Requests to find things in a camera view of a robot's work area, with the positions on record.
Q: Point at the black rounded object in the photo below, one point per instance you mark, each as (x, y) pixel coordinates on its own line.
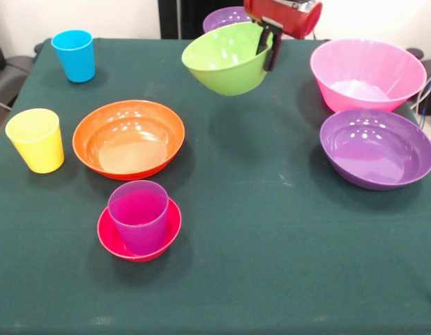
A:
(415, 53)

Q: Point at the pink large bowl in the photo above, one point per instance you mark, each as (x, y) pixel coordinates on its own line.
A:
(365, 76)

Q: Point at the purple wide shallow bowl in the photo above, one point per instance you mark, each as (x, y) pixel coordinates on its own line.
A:
(376, 150)

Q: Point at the black office chair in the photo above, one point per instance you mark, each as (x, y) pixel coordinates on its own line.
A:
(13, 70)

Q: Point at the yellow plastic cup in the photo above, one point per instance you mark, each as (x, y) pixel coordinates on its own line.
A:
(37, 150)

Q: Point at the purple rounded deep bowl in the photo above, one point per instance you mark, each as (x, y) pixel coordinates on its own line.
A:
(219, 19)

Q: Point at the blue plastic cup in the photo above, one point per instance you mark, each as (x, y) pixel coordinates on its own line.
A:
(76, 59)

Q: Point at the green bowl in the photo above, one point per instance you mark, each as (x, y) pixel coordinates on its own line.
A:
(219, 73)

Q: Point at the purple plastic cup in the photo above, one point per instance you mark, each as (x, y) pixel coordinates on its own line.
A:
(140, 234)

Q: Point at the black small knob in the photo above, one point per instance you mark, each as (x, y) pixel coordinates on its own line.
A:
(37, 47)

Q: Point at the dark green table cloth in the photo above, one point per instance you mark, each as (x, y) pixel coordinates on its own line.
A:
(306, 261)

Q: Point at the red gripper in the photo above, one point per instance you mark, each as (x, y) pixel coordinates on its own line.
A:
(288, 17)

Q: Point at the red small bowl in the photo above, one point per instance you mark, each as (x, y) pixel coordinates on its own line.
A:
(109, 240)

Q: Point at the orange wide shallow bowl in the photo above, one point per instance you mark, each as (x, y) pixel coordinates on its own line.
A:
(128, 143)

